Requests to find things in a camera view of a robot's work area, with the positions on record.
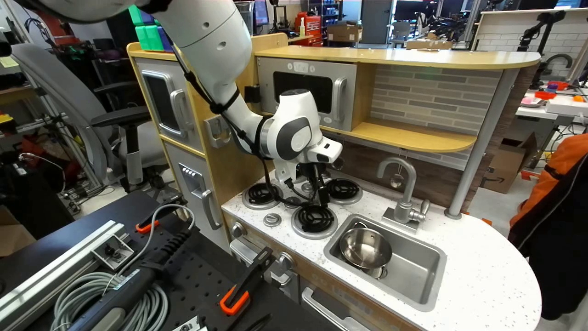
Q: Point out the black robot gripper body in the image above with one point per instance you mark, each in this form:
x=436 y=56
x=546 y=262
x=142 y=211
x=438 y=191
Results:
x=302 y=185

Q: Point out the toy oven door upper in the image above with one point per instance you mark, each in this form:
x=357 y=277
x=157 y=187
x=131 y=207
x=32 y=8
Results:
x=170 y=99

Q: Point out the grey office chair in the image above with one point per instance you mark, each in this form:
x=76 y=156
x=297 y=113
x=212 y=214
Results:
x=118 y=145

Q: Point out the cardboard box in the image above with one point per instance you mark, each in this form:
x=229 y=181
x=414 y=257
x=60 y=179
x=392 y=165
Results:
x=508 y=163

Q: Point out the steel toy sink basin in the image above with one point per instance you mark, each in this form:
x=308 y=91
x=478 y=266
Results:
x=394 y=262

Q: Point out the wooden toy kitchen set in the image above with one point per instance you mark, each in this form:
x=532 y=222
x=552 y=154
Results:
x=440 y=111

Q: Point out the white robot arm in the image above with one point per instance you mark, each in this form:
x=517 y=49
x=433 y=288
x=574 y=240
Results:
x=216 y=49

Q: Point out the black toy burner right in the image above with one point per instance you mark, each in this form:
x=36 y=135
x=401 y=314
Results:
x=342 y=191

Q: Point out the person in orange jacket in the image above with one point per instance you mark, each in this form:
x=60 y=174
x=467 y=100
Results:
x=550 y=229

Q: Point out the black toy burner front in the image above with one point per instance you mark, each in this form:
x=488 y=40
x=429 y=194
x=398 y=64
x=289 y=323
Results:
x=313 y=222

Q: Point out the aluminium extrusion rail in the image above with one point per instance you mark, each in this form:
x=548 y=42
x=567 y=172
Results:
x=34 y=297

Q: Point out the toy microwave silver door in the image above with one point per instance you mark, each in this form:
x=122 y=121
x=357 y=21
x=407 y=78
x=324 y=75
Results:
x=330 y=84

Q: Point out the silver toy faucet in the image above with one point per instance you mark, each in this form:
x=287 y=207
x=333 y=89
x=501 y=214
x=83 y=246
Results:
x=403 y=213

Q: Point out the colourful block stack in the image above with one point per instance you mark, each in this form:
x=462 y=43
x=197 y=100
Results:
x=150 y=34

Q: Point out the black toy burner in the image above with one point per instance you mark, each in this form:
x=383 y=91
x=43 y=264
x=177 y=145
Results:
x=313 y=222
x=342 y=191
x=262 y=198

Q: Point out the stainless steel pot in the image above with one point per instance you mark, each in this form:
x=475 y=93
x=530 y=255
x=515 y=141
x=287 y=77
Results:
x=365 y=249

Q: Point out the orange black clamp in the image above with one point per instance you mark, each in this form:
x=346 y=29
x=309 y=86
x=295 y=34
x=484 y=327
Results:
x=240 y=295

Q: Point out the black toy burner left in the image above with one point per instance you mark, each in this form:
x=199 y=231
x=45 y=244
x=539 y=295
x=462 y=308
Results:
x=262 y=198

